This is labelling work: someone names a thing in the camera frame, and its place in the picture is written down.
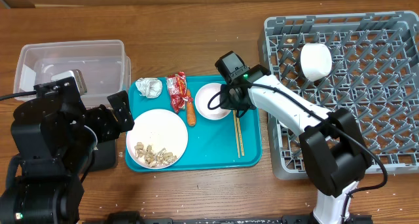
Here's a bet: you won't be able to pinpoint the white saucer bowl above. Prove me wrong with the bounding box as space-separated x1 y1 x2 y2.
300 43 332 82

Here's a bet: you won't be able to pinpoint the pink white bowl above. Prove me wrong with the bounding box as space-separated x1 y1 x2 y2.
194 83 230 121

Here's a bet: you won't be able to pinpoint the orange carrot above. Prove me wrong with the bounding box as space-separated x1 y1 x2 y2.
187 89 196 127

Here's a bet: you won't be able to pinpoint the red snack wrapper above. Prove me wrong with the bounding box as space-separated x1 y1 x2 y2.
166 71 193 113

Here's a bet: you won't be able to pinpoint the clear plastic bin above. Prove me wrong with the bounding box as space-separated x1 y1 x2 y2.
13 40 131 107

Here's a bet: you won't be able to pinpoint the grey dishwasher rack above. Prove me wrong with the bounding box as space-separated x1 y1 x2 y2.
259 11 418 175

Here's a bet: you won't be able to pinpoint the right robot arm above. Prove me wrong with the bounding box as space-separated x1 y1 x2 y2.
215 51 373 223

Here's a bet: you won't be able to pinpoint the white plate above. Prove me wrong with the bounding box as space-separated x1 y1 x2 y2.
126 109 189 170

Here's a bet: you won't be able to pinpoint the crumpled white napkin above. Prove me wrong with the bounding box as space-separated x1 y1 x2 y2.
135 78 163 99

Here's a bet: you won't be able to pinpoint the wooden chopstick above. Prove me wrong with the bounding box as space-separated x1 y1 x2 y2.
232 110 240 158
235 117 245 157

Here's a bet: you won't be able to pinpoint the teal serving tray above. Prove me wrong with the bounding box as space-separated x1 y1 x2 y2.
125 85 263 172

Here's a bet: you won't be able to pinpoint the black tray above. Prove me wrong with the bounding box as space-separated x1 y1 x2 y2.
87 140 118 172

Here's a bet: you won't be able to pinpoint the peanut food scraps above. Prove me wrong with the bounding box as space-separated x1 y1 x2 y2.
134 142 177 168

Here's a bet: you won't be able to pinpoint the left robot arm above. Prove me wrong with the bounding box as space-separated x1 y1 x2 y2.
1 77 134 223

